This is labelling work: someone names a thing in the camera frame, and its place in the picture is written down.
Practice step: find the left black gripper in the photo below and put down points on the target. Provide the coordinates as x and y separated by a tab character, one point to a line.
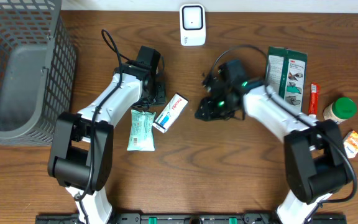
148	105

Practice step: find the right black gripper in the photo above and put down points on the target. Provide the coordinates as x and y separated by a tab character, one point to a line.
209	111

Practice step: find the white green carton box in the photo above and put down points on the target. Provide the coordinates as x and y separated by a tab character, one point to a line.
170	113

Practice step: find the light teal wipes packet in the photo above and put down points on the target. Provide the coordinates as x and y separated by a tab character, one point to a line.
141	136

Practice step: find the green white package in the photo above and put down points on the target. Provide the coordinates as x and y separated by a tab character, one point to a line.
286	74

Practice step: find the orange red stick sachet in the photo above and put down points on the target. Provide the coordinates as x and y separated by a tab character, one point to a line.
314	98

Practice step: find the green lid jar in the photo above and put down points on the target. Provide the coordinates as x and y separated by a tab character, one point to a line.
340	110

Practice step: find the orange small box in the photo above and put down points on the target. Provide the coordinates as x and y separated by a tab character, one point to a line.
350	143

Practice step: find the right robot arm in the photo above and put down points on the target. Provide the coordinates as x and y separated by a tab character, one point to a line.
316	163

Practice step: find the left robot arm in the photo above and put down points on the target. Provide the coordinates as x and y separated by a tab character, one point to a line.
82	146

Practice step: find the white barcode scanner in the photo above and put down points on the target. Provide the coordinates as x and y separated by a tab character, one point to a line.
192	25

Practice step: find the grey plastic mesh basket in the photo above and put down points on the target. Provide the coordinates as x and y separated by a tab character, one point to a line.
37	69

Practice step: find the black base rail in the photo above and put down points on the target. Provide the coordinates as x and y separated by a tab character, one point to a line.
134	218

